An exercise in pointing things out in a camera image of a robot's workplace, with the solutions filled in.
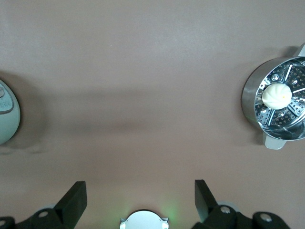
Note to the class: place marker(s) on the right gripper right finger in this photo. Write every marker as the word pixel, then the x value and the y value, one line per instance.
pixel 207 212

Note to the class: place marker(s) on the steel steamer pot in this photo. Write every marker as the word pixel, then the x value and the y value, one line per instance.
pixel 250 95

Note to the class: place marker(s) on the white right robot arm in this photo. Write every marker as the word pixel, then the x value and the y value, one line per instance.
pixel 144 221

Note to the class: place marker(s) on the brown table cloth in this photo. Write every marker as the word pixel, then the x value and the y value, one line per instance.
pixel 143 71

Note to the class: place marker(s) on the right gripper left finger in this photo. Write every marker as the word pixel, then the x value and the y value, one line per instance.
pixel 69 210

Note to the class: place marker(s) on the white steamed bun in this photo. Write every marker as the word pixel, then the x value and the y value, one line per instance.
pixel 276 95

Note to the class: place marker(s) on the stainless steel pot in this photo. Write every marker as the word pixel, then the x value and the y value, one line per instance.
pixel 9 128

